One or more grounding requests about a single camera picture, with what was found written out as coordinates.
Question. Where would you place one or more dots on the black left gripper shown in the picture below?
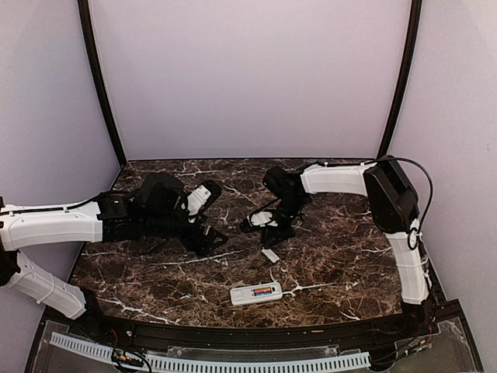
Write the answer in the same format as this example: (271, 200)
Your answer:
(204, 246)

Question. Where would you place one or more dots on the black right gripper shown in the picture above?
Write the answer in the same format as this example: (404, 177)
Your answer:
(272, 232)

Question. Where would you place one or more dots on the white battery cover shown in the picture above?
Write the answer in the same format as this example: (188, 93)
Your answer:
(270, 255)

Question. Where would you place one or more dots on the white remote control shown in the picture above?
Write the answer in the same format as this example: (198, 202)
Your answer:
(245, 295)

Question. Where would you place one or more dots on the orange battery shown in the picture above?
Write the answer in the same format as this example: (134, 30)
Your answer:
(265, 288)

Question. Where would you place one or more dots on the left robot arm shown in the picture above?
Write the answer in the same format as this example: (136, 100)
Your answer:
(159, 208)

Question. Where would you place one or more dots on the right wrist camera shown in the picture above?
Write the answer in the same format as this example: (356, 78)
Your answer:
(246, 226)

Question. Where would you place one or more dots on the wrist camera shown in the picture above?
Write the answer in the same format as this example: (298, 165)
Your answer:
(210, 192)
(246, 226)

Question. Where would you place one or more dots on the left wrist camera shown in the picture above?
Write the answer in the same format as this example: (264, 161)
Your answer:
(210, 192)

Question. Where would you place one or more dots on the black front table rail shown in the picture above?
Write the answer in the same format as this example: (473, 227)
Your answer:
(374, 333)

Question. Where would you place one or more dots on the white slotted cable duct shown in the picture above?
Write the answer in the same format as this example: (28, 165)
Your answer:
(183, 359)

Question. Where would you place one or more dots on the black left corner post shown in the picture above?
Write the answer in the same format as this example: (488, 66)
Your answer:
(98, 81)

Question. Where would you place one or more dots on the black corner post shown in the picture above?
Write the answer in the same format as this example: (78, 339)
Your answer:
(98, 81)
(403, 75)

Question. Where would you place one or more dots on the black right corner post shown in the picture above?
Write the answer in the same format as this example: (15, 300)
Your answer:
(403, 75)

